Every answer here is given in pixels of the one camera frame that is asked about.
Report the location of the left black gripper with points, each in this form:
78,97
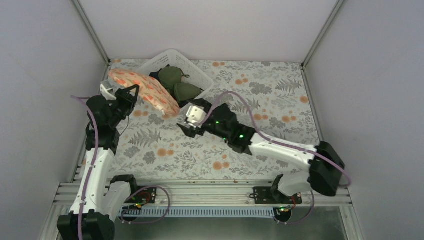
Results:
130,101

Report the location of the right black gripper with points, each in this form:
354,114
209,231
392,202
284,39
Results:
192,131

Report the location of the peach floral mesh laundry bag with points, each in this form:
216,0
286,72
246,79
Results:
150,90

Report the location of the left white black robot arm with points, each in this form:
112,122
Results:
94,211

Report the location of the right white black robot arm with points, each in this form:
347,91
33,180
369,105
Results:
320,167

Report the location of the green bra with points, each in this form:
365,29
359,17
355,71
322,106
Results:
171,78

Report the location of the dark navy garment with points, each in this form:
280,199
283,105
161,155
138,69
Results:
155,75

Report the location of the white plastic basket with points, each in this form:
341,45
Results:
173,58

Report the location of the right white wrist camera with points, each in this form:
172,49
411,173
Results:
194,116

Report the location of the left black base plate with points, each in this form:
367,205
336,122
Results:
147,196

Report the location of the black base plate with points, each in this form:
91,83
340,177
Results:
263,195
147,196

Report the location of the aluminium rail frame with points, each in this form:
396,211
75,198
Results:
204,187

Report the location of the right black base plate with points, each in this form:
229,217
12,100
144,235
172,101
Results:
263,195

